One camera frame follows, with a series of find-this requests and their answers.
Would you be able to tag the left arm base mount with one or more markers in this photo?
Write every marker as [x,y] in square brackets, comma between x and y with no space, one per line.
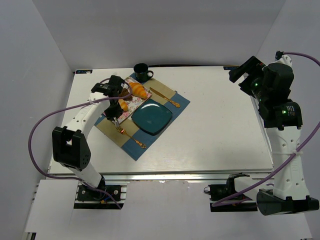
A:
[85,194]

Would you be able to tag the white foam board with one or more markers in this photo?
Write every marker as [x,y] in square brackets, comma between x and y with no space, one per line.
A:
[52,206]

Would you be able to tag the dark green mug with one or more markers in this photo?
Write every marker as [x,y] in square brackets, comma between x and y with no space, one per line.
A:
[142,72]

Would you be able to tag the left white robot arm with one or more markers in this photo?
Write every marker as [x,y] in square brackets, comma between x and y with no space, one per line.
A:
[70,147]

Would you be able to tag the teal square plate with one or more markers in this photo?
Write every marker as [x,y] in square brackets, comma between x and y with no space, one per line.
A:
[151,117]

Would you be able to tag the floral rectangular tray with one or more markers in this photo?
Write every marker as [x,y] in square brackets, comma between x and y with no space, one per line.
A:
[114,86]

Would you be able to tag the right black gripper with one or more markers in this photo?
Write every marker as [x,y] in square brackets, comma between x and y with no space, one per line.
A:
[244,71]

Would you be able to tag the gold fork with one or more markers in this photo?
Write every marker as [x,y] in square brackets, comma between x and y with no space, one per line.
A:
[124,132]

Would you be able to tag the table logo sticker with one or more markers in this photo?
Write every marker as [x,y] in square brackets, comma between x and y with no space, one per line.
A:
[229,68]
[83,71]

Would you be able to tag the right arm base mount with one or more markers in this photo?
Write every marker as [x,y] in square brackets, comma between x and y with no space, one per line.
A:
[220,191]

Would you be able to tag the aluminium table frame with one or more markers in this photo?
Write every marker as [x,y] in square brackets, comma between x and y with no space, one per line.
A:
[218,133]

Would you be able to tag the large striped croissant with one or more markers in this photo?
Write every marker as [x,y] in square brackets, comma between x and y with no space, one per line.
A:
[138,90]

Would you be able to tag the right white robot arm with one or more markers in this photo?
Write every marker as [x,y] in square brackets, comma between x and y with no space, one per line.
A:
[284,191]

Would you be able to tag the small striped croissant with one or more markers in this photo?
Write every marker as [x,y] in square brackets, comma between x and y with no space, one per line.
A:
[123,105]

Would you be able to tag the left table logo sticker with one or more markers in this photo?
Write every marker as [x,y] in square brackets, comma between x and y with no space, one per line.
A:
[83,71]

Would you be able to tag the gold butter knife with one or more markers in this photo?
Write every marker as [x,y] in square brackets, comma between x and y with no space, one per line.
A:
[177,105]

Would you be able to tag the chocolate croissant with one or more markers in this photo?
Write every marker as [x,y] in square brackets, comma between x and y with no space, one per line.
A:
[125,93]

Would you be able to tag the blue and beige placemat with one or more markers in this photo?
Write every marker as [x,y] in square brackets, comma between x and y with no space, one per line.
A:
[126,144]

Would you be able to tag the metal tongs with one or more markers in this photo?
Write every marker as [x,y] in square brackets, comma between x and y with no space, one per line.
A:
[116,123]

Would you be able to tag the right table logo sticker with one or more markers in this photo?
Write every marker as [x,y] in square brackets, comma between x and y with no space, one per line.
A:
[229,68]

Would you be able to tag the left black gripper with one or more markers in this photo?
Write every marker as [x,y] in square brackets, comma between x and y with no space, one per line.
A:
[113,112]

